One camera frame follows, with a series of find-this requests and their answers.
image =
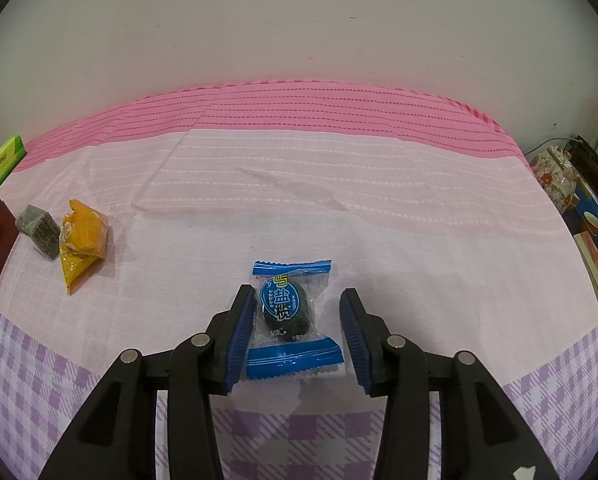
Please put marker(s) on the green snack packet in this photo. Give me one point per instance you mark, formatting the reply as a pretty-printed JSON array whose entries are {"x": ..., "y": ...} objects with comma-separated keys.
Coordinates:
[{"x": 1, "y": 162}]

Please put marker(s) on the printed teacup box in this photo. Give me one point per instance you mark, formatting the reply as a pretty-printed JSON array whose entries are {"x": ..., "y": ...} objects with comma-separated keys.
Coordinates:
[{"x": 596, "y": 225}]

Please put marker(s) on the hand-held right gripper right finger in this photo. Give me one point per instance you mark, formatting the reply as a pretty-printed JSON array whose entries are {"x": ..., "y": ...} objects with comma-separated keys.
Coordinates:
[{"x": 353, "y": 335}]

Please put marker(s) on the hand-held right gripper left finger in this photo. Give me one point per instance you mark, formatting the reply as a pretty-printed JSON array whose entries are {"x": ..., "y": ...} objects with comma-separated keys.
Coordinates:
[{"x": 241, "y": 330}]

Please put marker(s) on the pink and purple checked bedsheet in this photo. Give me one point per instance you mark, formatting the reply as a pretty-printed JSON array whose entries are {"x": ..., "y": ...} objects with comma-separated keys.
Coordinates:
[{"x": 329, "y": 185}]

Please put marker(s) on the blue plum candy packet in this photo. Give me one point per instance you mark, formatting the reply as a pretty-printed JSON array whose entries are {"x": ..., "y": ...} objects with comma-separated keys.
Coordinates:
[{"x": 284, "y": 305}]

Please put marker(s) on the grey cube snack packet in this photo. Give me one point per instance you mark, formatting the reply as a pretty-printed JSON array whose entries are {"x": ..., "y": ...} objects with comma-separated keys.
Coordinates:
[{"x": 39, "y": 230}]

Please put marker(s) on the orange snack packet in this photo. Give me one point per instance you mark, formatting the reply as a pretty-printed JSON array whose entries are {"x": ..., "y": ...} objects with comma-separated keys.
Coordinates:
[{"x": 81, "y": 240}]

